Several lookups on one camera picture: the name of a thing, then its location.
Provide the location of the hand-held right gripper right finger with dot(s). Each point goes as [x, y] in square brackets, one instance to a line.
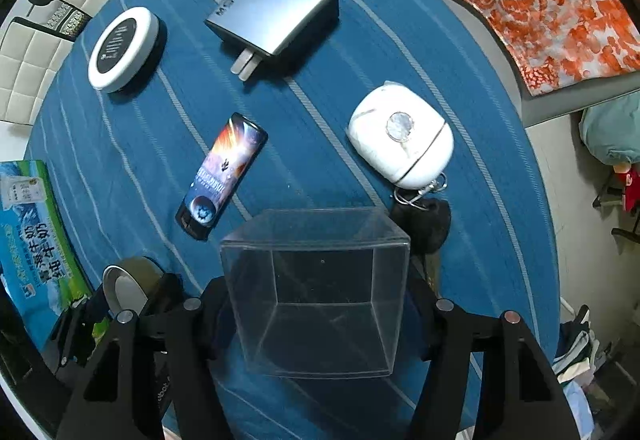
[425, 325]

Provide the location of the white computer mouse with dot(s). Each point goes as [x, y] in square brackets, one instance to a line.
[400, 142]

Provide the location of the red cloth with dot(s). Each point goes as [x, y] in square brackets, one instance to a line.
[631, 187]

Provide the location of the silver charger adapter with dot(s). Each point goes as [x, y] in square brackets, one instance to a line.
[275, 10]

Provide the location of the clear plastic box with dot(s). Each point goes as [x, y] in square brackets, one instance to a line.
[320, 290]

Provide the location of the pile of clothes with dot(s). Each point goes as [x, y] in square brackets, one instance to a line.
[580, 360]

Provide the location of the blue cardboard box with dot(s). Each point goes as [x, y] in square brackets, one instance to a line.
[35, 240]

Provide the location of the teal cloth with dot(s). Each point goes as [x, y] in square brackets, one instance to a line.
[612, 130]

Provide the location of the blue striped bedsheet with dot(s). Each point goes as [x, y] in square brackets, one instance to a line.
[350, 70]

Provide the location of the round white black-topped case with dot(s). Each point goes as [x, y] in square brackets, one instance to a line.
[125, 47]

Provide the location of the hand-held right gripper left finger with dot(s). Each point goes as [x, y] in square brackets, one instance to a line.
[210, 315]

